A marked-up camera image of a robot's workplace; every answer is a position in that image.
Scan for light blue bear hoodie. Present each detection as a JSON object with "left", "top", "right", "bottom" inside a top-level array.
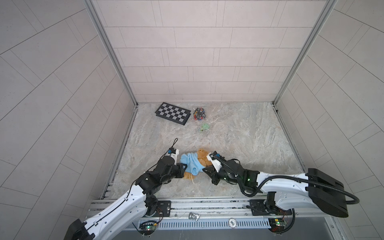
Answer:
[{"left": 180, "top": 153, "right": 205, "bottom": 176}]

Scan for brown teddy bear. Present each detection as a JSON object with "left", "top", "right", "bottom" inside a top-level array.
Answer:
[{"left": 184, "top": 149, "right": 212, "bottom": 181}]

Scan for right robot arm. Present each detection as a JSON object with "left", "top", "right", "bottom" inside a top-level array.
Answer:
[{"left": 203, "top": 166, "right": 350, "bottom": 218}]

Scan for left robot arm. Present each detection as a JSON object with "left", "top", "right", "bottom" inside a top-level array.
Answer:
[{"left": 64, "top": 156, "right": 188, "bottom": 240}]

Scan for silver metal clip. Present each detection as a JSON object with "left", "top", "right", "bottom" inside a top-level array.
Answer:
[{"left": 189, "top": 212, "right": 201, "bottom": 222}]

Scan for small green pieces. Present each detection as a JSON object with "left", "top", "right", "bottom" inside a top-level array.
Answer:
[{"left": 200, "top": 123, "right": 210, "bottom": 132}]

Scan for black white chessboard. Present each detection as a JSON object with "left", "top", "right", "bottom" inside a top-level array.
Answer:
[{"left": 155, "top": 102, "right": 191, "bottom": 126}]

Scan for bag of colourful pieces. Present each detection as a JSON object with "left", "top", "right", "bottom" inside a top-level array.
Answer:
[{"left": 193, "top": 107, "right": 207, "bottom": 121}]

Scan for left circuit board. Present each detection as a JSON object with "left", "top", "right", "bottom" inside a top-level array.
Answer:
[{"left": 139, "top": 220, "right": 159, "bottom": 232}]

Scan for circuit board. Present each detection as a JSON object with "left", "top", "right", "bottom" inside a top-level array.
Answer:
[
  {"left": 139, "top": 220, "right": 159, "bottom": 232},
  {"left": 268, "top": 218, "right": 286, "bottom": 233}
]

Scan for right circuit board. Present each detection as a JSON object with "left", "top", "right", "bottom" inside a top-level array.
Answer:
[{"left": 268, "top": 218, "right": 286, "bottom": 233}]

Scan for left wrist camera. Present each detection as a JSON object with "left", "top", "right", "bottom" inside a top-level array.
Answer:
[{"left": 166, "top": 147, "right": 179, "bottom": 165}]

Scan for left camera black cable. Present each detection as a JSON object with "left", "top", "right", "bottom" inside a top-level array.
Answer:
[{"left": 125, "top": 137, "right": 179, "bottom": 199}]

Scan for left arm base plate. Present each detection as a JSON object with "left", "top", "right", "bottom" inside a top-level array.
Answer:
[{"left": 145, "top": 201, "right": 172, "bottom": 218}]

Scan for aluminium mounting rail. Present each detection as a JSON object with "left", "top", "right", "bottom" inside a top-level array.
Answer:
[{"left": 82, "top": 196, "right": 335, "bottom": 221}]

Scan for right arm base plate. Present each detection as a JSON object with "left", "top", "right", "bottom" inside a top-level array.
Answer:
[{"left": 248, "top": 198, "right": 292, "bottom": 217}]

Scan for black corrugated cable conduit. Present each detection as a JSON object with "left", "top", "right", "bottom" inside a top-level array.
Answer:
[{"left": 211, "top": 152, "right": 360, "bottom": 205}]

